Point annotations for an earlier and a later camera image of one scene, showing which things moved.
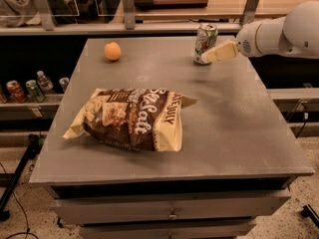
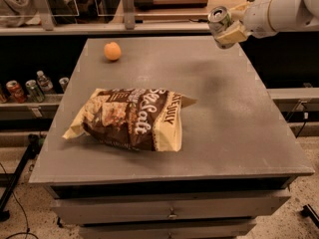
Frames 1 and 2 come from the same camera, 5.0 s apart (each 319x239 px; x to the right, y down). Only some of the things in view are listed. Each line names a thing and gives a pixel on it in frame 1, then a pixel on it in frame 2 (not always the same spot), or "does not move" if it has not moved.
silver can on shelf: (63, 83) does not move
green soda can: (34, 92) does not move
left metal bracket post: (43, 6) does not move
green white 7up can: (206, 39) to (219, 18)
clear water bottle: (44, 82) does not move
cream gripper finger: (223, 51) to (232, 35)
